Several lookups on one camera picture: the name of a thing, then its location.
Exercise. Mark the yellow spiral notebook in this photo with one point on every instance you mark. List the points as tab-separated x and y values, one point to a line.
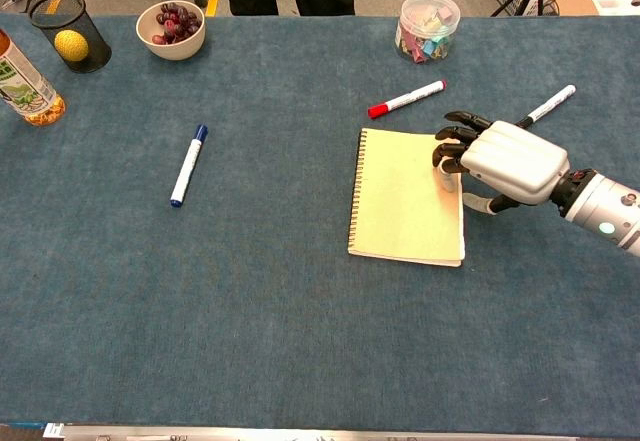
400	201

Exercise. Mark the red capped whiteboard marker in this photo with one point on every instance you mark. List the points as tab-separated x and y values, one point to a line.
407	99

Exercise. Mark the black mesh pen holder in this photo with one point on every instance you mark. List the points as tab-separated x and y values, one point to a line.
98	53

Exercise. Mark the blue capped whiteboard marker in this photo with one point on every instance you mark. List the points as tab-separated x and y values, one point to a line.
189	166

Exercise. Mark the beige bowl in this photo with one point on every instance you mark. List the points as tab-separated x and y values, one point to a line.
175	52

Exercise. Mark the tea bottle with green label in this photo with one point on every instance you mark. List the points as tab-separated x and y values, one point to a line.
25	86

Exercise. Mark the black capped whiteboard marker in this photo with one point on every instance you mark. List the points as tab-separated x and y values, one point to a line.
550	103

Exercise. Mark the bunch of red grapes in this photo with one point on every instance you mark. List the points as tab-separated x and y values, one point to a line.
176	23

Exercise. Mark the yellow ball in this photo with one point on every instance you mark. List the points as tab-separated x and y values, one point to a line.
71	46

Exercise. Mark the clear jar of coloured clips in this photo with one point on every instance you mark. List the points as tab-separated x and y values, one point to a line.
427	36

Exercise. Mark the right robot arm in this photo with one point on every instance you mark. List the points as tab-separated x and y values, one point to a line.
610	211

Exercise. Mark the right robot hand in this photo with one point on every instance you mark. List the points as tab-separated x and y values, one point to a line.
520	161

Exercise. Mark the blue felt table cloth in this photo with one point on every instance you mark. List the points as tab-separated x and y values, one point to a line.
250	311

